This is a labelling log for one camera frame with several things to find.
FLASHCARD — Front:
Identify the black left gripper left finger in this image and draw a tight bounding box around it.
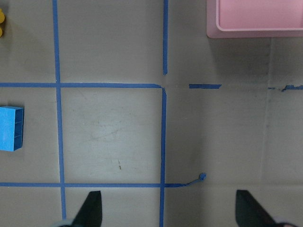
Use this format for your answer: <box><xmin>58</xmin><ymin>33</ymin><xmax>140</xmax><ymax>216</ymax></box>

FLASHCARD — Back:
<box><xmin>71</xmin><ymin>191</ymin><xmax>102</xmax><ymax>227</ymax></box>

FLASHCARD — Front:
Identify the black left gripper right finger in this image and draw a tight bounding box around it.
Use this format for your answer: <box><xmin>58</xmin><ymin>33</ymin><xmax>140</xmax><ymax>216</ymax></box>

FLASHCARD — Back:
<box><xmin>235</xmin><ymin>190</ymin><xmax>279</xmax><ymax>227</ymax></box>

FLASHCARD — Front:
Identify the blue building block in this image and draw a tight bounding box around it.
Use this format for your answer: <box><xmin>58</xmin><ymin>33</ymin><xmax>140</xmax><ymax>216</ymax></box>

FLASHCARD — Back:
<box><xmin>0</xmin><ymin>106</ymin><xmax>24</xmax><ymax>152</ymax></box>

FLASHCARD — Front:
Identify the pink plastic box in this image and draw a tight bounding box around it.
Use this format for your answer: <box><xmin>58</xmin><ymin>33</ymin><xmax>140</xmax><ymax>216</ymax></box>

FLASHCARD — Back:
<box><xmin>206</xmin><ymin>0</ymin><xmax>303</xmax><ymax>39</ymax></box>

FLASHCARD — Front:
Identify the yellow building block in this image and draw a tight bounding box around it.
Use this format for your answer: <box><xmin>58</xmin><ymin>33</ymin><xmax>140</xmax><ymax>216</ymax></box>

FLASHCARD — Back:
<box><xmin>0</xmin><ymin>9</ymin><xmax>6</xmax><ymax>37</ymax></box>

